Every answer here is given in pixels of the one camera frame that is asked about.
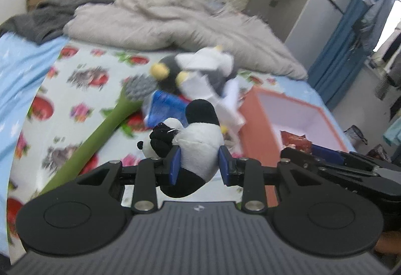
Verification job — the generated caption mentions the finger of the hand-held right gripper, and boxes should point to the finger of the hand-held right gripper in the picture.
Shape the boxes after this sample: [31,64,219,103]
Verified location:
[312,144,354,163]
[280,147,328,169]

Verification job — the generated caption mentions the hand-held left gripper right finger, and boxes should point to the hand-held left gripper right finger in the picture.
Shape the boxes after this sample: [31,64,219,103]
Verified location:
[219,145,317,213]

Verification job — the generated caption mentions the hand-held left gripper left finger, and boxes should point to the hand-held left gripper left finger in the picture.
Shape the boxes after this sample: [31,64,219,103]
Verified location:
[73,146,182,213]

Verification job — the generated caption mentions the dark red snack packet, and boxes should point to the dark red snack packet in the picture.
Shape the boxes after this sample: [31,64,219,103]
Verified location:
[280,130,312,153]

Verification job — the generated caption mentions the panda plush toy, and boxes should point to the panda plush toy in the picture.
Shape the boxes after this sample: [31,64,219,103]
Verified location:
[137,99,225,199]

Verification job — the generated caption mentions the pink cardboard box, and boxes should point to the pink cardboard box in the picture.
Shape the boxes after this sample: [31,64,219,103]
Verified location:
[238,85,358,166]

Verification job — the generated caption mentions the blue snack packet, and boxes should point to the blue snack packet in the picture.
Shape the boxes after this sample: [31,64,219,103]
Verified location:
[142,90,190,128]

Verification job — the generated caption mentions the clear plastic wrapper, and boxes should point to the clear plastic wrapper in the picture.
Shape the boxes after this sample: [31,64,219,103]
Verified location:
[216,79,248,138]

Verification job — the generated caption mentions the grey white penguin plush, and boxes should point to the grey white penguin plush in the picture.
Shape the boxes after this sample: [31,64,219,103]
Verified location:
[150,46,240,102]

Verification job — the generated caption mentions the blue curtain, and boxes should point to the blue curtain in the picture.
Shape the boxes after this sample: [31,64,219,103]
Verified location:
[309,0,398,108]

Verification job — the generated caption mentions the fruit printed bed sheet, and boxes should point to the fruit printed bed sheet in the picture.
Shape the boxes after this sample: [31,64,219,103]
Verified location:
[6,40,354,263]

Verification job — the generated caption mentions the hanging dark clothes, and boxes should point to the hanging dark clothes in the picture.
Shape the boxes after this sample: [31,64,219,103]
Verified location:
[352,0,389,53]

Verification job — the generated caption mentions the grey duvet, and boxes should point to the grey duvet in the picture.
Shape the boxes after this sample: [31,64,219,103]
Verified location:
[63,0,309,81]

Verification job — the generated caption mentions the light blue blanket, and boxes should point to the light blue blanket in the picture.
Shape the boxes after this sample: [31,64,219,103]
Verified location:
[0,32,68,260]

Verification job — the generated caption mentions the dark grey cloth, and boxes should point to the dark grey cloth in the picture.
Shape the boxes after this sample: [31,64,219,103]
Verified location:
[0,0,115,45]

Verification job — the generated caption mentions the green long-handled brush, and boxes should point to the green long-handled brush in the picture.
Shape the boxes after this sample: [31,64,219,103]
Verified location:
[39,74,157,197]

